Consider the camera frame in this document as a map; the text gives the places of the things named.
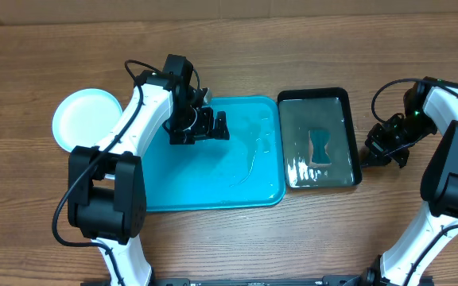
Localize light blue plate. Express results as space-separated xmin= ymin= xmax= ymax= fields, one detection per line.
xmin=52 ymin=88 xmax=122 ymax=153

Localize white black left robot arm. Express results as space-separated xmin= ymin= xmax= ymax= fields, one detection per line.
xmin=52 ymin=54 xmax=230 ymax=285

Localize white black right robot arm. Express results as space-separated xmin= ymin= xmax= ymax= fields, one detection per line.
xmin=356 ymin=77 xmax=458 ymax=285

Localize teal plastic serving tray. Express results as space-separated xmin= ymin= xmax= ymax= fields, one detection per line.
xmin=143 ymin=95 xmax=286 ymax=212

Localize black water-filled tray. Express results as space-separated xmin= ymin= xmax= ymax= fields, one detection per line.
xmin=278 ymin=87 xmax=363 ymax=189

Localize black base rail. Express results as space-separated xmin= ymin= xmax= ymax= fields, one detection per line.
xmin=80 ymin=274 xmax=435 ymax=286

